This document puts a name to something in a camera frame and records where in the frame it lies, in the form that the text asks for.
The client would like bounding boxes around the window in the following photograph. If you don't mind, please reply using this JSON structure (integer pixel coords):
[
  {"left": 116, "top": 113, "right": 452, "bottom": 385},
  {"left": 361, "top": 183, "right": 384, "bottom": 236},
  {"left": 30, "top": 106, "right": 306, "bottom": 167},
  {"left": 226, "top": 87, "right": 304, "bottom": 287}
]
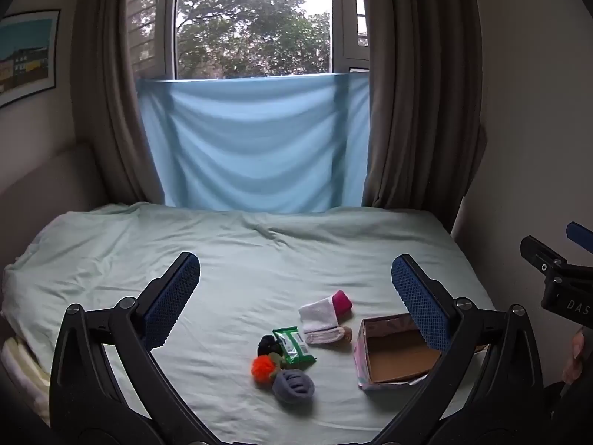
[{"left": 125, "top": 0, "right": 371, "bottom": 80}]

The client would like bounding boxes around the green wipes packet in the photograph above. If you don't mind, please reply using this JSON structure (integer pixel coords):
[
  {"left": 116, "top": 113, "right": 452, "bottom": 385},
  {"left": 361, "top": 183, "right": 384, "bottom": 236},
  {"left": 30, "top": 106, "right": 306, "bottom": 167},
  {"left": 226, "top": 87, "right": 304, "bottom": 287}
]
[{"left": 272, "top": 326, "right": 318, "bottom": 365}]

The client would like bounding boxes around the light blue hanging cloth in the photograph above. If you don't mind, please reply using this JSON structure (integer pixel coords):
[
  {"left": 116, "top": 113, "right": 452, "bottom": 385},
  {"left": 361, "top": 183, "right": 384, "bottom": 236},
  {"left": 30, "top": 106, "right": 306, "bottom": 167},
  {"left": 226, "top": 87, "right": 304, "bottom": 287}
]
[{"left": 136, "top": 72, "right": 371, "bottom": 215}]

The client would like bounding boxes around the beige upholstered headboard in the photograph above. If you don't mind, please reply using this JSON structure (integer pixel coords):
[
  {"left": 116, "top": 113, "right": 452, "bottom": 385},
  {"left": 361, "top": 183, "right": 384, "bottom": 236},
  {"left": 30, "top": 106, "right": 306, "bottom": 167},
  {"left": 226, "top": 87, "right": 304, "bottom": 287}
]
[{"left": 0, "top": 141, "right": 100, "bottom": 270}]

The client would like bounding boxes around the cardboard box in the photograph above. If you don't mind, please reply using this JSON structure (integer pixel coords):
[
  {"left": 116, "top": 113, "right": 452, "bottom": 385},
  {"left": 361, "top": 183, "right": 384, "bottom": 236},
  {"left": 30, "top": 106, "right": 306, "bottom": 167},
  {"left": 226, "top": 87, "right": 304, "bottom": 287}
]
[{"left": 353, "top": 313, "right": 488, "bottom": 393}]

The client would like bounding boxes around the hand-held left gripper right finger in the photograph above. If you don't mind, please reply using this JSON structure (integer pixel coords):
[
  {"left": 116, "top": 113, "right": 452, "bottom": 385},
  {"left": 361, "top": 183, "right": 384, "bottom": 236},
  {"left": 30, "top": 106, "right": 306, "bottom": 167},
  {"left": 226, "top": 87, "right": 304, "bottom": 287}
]
[{"left": 371, "top": 254, "right": 545, "bottom": 445}]

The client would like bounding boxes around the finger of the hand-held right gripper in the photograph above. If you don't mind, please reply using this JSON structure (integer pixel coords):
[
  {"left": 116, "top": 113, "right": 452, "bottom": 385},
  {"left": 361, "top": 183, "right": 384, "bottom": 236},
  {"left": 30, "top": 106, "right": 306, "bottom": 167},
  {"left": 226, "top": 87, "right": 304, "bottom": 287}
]
[
  {"left": 520, "top": 235, "right": 570, "bottom": 275},
  {"left": 566, "top": 221, "right": 593, "bottom": 255}
]

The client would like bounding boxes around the grey sock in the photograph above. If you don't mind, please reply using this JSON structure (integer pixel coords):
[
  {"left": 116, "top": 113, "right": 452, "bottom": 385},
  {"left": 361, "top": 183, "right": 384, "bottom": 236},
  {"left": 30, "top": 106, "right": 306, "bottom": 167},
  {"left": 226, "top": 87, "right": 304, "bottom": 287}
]
[{"left": 272, "top": 368, "right": 316, "bottom": 407}]

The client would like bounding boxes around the black sock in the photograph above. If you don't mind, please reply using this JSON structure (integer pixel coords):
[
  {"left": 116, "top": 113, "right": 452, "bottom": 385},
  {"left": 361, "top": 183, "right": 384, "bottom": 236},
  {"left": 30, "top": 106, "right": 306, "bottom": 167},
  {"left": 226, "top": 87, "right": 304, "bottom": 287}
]
[{"left": 257, "top": 334, "right": 281, "bottom": 357}]

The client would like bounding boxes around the person's right hand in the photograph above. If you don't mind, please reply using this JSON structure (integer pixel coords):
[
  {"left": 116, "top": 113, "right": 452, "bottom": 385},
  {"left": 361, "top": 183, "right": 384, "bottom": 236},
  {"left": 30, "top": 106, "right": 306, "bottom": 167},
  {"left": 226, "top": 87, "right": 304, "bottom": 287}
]
[{"left": 563, "top": 327, "right": 589, "bottom": 383}]

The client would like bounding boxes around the beige striped sock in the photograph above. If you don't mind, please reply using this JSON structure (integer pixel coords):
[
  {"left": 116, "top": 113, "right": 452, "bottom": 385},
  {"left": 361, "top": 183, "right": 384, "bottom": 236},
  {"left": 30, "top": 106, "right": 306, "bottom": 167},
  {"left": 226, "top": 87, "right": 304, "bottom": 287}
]
[{"left": 303, "top": 326, "right": 354, "bottom": 346}]

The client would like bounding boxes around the person's dark clothing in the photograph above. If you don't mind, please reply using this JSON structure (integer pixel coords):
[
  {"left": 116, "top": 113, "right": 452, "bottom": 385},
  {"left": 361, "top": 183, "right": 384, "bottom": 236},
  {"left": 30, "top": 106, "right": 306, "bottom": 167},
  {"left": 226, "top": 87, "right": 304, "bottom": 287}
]
[{"left": 543, "top": 380, "right": 593, "bottom": 445}]

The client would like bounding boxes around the cream folded bedding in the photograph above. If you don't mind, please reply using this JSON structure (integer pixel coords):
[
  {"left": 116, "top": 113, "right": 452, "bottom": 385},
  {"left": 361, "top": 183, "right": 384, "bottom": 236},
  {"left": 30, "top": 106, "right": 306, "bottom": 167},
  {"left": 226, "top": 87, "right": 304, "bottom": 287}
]
[{"left": 0, "top": 334, "right": 52, "bottom": 423}]

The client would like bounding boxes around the framed wall poster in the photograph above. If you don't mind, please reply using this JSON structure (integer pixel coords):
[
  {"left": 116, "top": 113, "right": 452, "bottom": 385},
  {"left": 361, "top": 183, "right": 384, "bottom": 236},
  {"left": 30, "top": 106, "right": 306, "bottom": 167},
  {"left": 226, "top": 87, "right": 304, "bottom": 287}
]
[{"left": 0, "top": 9, "right": 62, "bottom": 108}]

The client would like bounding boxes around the orange and green plush toy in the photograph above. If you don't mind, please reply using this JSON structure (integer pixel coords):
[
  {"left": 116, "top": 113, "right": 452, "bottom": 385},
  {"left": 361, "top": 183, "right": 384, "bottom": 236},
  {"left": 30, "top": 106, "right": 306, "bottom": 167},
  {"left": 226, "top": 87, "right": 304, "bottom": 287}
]
[{"left": 251, "top": 352, "right": 290, "bottom": 385}]

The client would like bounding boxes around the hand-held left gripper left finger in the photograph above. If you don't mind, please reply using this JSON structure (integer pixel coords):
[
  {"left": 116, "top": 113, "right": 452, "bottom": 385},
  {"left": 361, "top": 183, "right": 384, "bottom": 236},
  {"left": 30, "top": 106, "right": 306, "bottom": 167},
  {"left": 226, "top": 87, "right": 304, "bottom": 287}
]
[{"left": 49, "top": 251, "right": 218, "bottom": 445}]

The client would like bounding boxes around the white and pink sock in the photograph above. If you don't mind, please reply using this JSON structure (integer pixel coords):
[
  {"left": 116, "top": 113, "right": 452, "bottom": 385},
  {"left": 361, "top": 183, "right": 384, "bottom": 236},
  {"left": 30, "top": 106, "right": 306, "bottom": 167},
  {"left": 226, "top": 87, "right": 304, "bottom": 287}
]
[{"left": 298, "top": 290, "right": 354, "bottom": 334}]

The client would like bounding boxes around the brown curtain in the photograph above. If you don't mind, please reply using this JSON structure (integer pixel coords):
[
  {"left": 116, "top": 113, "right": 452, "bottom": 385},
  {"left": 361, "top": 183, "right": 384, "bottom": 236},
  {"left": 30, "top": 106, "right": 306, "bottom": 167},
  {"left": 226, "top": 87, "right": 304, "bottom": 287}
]
[
  {"left": 69, "top": 0, "right": 168, "bottom": 205},
  {"left": 361, "top": 0, "right": 488, "bottom": 209}
]

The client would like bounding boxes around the bed with pale green sheet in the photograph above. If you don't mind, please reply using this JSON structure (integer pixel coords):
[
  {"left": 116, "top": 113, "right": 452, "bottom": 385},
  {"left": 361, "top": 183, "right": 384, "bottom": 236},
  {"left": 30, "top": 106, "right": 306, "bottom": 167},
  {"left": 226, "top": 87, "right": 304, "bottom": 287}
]
[{"left": 0, "top": 201, "right": 498, "bottom": 433}]

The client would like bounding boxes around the white window sash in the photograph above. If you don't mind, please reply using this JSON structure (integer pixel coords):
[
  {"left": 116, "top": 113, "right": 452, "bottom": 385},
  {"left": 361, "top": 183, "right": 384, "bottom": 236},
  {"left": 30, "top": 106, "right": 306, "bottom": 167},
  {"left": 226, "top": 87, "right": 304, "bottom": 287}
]
[{"left": 331, "top": 0, "right": 370, "bottom": 73}]

